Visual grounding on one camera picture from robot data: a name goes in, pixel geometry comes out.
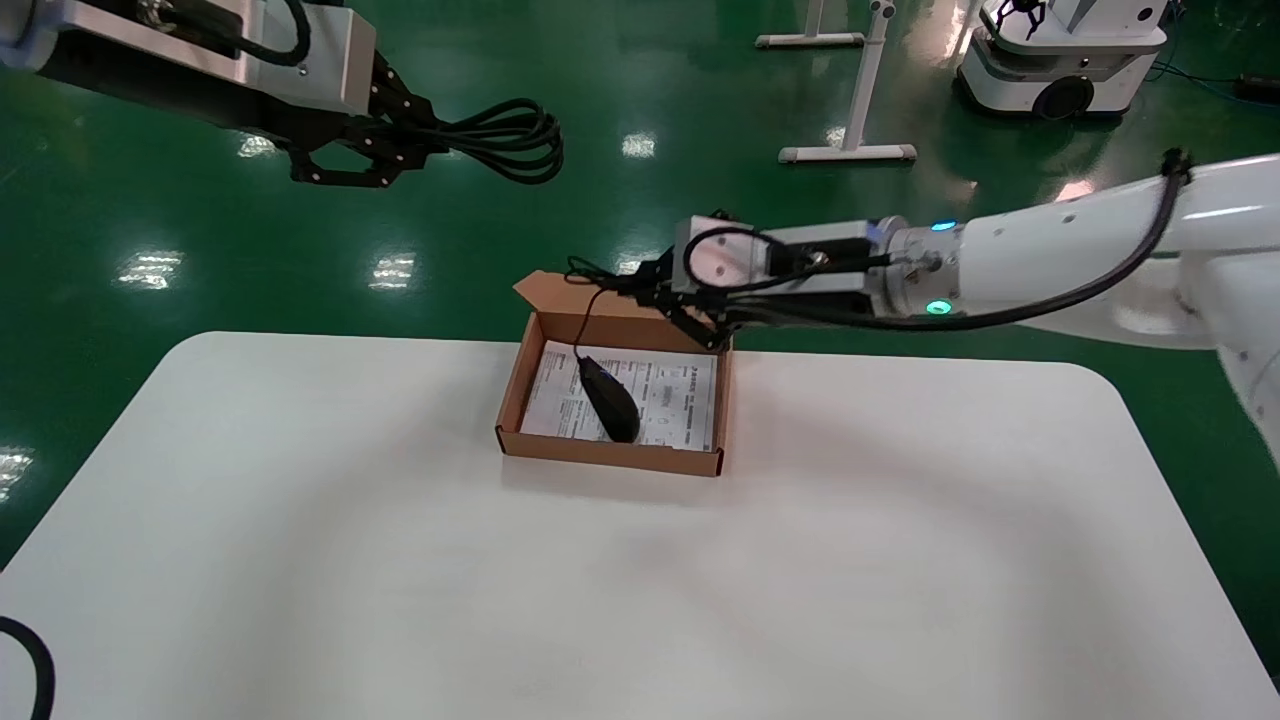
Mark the brown cardboard box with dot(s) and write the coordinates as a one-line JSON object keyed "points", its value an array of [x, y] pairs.
{"points": [[560, 310]]}

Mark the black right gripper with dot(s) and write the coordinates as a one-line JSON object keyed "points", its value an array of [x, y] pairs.
{"points": [[800, 305]]}

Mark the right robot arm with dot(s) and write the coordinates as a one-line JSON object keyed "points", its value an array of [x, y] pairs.
{"points": [[1050, 255]]}

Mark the black power adapter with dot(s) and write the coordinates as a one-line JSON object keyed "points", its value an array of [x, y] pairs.
{"points": [[1258, 88]]}

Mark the white printed instruction sheet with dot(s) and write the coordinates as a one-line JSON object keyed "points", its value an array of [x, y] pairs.
{"points": [[680, 395]]}

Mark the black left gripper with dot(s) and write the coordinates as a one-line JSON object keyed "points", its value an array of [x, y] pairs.
{"points": [[230, 115]]}

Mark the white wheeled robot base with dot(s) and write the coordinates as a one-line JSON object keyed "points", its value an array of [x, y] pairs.
{"points": [[1060, 60]]}

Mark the white table leg stand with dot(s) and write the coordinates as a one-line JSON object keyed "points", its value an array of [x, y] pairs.
{"points": [[860, 100], [810, 38]]}

